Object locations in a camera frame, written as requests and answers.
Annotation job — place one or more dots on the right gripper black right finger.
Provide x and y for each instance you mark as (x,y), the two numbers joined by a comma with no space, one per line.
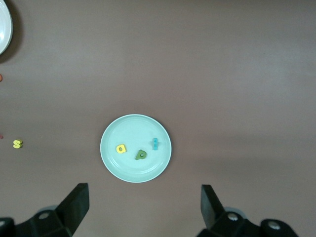
(217,217)

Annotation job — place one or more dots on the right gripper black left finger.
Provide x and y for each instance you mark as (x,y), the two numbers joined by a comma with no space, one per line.
(69,212)

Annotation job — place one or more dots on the green letter p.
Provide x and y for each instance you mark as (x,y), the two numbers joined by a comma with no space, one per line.
(137,157)

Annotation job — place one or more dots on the teal letter y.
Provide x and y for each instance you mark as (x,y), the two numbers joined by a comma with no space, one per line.
(155,145)

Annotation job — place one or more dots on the green plate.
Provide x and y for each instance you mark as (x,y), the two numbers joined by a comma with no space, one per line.
(135,170)

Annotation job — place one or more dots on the yellow letter s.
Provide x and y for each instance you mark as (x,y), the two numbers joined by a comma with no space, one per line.
(17,144)

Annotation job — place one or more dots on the beige plate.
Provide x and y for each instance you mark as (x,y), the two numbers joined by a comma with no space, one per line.
(3,24)

